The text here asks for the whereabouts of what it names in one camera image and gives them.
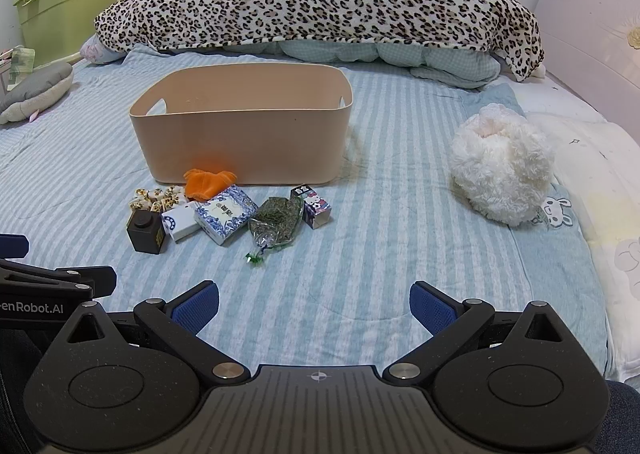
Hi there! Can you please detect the beige plastic storage basket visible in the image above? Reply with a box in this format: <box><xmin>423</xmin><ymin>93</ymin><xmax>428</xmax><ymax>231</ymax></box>
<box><xmin>129</xmin><ymin>64</ymin><xmax>355</xmax><ymax>186</ymax></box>

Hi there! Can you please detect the green patterned packet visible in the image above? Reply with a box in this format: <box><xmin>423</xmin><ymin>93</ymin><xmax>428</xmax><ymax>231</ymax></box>
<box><xmin>10</xmin><ymin>46</ymin><xmax>37</xmax><ymax>84</ymax></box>

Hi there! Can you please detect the person's right leg in jeans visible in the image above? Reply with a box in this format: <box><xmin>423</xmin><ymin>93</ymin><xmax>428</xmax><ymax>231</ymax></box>
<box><xmin>597</xmin><ymin>380</ymin><xmax>640</xmax><ymax>454</ymax></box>

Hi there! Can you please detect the pale pink board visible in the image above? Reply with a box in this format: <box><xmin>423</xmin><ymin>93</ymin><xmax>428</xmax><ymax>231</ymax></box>
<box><xmin>534</xmin><ymin>0</ymin><xmax>640</xmax><ymax>129</ymax></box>

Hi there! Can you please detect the blue white porcelain pattern box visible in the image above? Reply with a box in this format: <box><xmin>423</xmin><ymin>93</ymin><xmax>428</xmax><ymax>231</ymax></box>
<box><xmin>194</xmin><ymin>185</ymin><xmax>259</xmax><ymax>246</ymax></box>

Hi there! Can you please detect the grey whale plush toy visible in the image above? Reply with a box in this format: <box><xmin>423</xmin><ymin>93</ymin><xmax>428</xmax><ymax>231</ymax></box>
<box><xmin>0</xmin><ymin>61</ymin><xmax>75</xmax><ymax>125</ymax></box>

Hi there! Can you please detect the white flower print pillow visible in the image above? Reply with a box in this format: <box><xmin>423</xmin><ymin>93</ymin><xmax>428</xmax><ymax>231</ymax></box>
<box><xmin>525</xmin><ymin>111</ymin><xmax>640</xmax><ymax>380</ymax></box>

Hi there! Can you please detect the light blue checked quilt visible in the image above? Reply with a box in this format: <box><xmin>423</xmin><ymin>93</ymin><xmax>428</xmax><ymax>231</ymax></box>
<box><xmin>222</xmin><ymin>40</ymin><xmax>501</xmax><ymax>89</ymax></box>

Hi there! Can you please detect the small white box blue emblem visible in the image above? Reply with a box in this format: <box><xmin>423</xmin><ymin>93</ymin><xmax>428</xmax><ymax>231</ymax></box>
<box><xmin>161</xmin><ymin>201</ymin><xmax>203</xmax><ymax>243</ymax></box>

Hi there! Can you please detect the small black box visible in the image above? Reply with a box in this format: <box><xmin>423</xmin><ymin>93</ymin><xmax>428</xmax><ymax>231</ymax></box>
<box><xmin>126</xmin><ymin>209</ymin><xmax>168</xmax><ymax>252</ymax></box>

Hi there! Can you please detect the blue striped bed sheet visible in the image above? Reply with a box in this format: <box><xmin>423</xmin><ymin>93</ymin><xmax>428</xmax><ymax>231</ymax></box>
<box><xmin>0</xmin><ymin>44</ymin><xmax>608</xmax><ymax>380</ymax></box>

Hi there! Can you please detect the orange plush glove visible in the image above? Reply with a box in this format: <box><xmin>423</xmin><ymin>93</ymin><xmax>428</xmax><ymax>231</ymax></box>
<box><xmin>183</xmin><ymin>169</ymin><xmax>237</xmax><ymax>202</ymax></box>

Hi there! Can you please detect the green plastic storage box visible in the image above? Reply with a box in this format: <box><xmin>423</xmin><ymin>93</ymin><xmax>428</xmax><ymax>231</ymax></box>
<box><xmin>13</xmin><ymin>0</ymin><xmax>148</xmax><ymax>69</ymax></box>

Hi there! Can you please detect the leopard print fabric pouch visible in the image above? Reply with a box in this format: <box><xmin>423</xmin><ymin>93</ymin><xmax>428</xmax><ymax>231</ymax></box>
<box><xmin>129</xmin><ymin>186</ymin><xmax>188</xmax><ymax>213</ymax></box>

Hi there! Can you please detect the blue rabbit print cloth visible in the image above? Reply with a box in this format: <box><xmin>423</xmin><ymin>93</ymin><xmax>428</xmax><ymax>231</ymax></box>
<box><xmin>462</xmin><ymin>82</ymin><xmax>611</xmax><ymax>380</ymax></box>

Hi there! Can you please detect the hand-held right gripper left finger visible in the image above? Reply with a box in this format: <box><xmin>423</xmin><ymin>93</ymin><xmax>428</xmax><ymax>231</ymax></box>
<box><xmin>47</xmin><ymin>280</ymin><xmax>252</xmax><ymax>387</ymax></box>

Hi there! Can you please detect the pale floral pillow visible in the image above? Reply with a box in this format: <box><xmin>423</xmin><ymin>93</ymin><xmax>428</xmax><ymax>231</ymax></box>
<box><xmin>80</xmin><ymin>36</ymin><xmax>126</xmax><ymax>65</ymax></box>

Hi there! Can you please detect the white fluffy plush toy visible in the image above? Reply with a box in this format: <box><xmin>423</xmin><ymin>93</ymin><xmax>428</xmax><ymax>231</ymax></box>
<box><xmin>448</xmin><ymin>104</ymin><xmax>556</xmax><ymax>226</ymax></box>

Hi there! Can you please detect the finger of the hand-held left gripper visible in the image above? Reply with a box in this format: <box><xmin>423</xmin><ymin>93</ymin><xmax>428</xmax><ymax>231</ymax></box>
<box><xmin>0</xmin><ymin>259</ymin><xmax>119</xmax><ymax>293</ymax></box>
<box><xmin>0</xmin><ymin>233</ymin><xmax>30</xmax><ymax>261</ymax></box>

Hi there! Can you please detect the small cartoon print box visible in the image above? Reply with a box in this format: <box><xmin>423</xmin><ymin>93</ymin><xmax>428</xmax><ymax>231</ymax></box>
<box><xmin>290</xmin><ymin>185</ymin><xmax>333</xmax><ymax>231</ymax></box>

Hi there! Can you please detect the clear bag of dried herbs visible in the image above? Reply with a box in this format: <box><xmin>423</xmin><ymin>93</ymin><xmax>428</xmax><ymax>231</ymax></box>
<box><xmin>245</xmin><ymin>196</ymin><xmax>305</xmax><ymax>265</ymax></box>

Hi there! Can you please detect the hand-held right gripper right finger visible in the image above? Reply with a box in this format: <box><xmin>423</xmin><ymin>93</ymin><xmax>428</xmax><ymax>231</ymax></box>
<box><xmin>382</xmin><ymin>280</ymin><xmax>581</xmax><ymax>387</ymax></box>

